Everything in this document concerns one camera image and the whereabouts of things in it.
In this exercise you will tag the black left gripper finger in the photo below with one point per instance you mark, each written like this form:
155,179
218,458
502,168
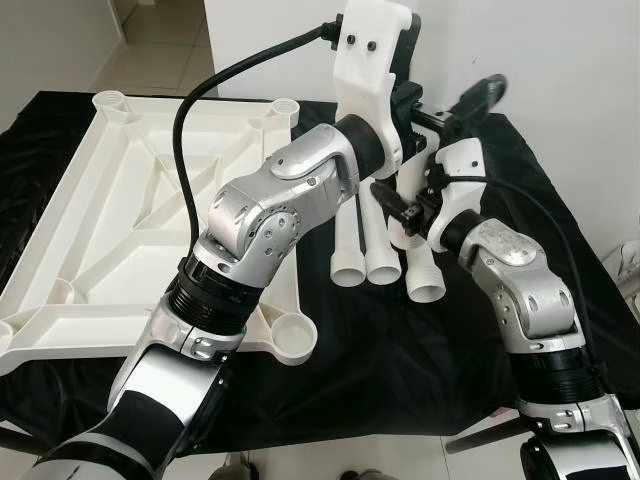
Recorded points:
478,98

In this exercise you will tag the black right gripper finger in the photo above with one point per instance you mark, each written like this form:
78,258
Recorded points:
392,203

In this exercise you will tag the white plastic children table top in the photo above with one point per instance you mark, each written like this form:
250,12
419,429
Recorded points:
100,230

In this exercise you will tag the dark grey metal table leg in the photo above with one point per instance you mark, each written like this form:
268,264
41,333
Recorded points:
25,441
490,432

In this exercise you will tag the black robot right foot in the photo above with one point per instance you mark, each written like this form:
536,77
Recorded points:
362,475

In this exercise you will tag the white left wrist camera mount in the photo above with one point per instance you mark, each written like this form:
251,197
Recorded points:
365,90

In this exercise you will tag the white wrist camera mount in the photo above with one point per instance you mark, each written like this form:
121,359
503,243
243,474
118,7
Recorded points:
460,165
365,90

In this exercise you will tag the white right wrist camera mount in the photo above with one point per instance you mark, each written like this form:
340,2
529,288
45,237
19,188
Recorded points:
460,165

